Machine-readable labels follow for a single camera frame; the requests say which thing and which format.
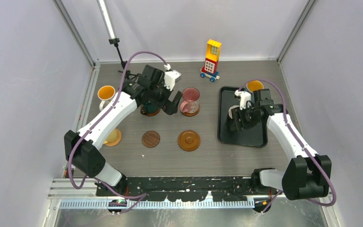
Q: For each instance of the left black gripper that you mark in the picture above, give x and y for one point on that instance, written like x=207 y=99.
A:
x=171 y=108

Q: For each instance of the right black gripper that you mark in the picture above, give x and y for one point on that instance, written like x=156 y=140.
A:
x=236 y=126

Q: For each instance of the pink mug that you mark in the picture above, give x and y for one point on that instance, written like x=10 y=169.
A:
x=190 y=101

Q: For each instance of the blue mug yellow inside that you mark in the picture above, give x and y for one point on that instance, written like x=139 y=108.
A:
x=254 y=86

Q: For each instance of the white patterned mug orange inside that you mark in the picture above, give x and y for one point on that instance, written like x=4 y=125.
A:
x=105 y=94

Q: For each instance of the dark green mug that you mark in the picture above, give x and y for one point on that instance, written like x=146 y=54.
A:
x=150 y=107

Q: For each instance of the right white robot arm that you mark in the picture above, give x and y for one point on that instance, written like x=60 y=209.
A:
x=307 y=175

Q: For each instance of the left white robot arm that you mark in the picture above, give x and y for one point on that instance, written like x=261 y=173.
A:
x=82 y=147

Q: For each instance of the wooden ringed coaster back right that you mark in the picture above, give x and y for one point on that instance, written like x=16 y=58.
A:
x=191 y=114

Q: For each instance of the wooden ringed coaster front right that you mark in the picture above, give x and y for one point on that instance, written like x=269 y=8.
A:
x=189 y=140

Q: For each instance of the dark walnut coaster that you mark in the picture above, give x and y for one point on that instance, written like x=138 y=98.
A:
x=150 y=139

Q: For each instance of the cork coaster front left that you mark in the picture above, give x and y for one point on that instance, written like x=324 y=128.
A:
x=117 y=141

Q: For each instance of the black serving tray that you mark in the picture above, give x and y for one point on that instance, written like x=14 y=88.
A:
x=254 y=137

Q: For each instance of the toy brick tower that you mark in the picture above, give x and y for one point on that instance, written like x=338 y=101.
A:
x=209 y=69

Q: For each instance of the black tripod with light pole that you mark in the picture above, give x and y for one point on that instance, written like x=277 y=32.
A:
x=113 y=39

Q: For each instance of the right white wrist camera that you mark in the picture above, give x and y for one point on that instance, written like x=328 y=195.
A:
x=244 y=99

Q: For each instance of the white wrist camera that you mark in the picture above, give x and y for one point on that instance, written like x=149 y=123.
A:
x=244 y=99
x=171 y=77

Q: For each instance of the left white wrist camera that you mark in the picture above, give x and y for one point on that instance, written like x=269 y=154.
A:
x=171 y=77

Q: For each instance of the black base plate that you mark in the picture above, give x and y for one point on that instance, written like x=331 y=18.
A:
x=185 y=189

